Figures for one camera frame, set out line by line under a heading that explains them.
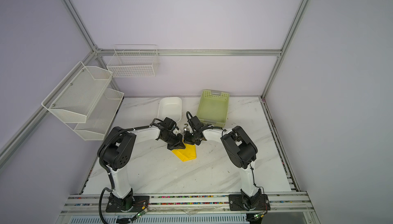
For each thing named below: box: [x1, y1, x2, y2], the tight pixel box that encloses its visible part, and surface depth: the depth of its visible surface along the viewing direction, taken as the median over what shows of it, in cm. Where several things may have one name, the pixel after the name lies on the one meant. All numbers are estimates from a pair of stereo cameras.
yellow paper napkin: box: [171, 139, 197, 162], surface depth 92 cm
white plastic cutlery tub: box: [157, 96, 182, 123], surface depth 113 cm
